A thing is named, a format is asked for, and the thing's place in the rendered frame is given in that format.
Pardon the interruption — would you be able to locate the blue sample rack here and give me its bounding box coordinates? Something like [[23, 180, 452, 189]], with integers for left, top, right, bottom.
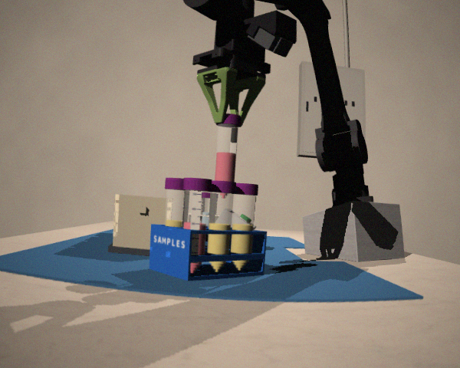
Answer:
[[149, 224, 267, 281]]

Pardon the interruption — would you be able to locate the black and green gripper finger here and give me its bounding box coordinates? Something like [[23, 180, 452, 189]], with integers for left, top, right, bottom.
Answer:
[[197, 67, 238, 124], [229, 76, 266, 127]]

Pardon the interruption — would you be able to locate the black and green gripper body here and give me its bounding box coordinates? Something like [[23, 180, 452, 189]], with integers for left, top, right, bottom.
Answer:
[[192, 25, 271, 81]]

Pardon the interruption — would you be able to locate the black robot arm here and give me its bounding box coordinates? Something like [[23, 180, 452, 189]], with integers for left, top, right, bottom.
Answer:
[[183, 0, 373, 207]]

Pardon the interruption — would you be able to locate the blue bench mat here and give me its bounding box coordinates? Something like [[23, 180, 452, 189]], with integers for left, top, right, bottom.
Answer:
[[0, 229, 423, 302]]

